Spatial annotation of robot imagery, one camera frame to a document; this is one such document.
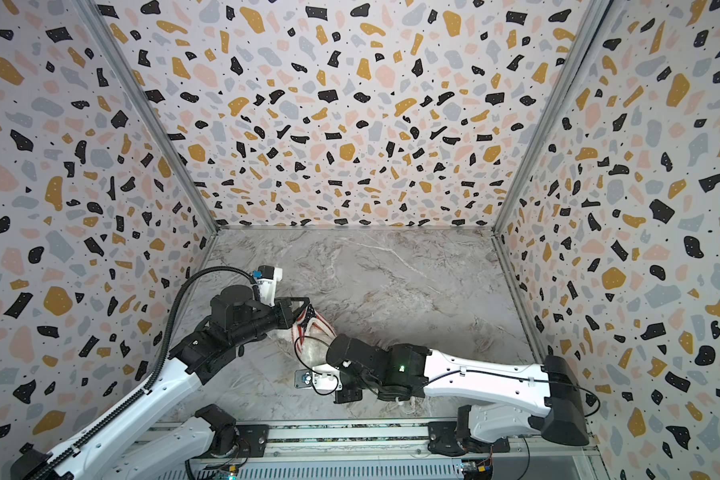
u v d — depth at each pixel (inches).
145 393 17.9
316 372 21.3
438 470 30.7
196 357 20.0
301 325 28.2
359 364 18.8
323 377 21.6
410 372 18.5
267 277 25.6
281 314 24.9
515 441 29.4
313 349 25.1
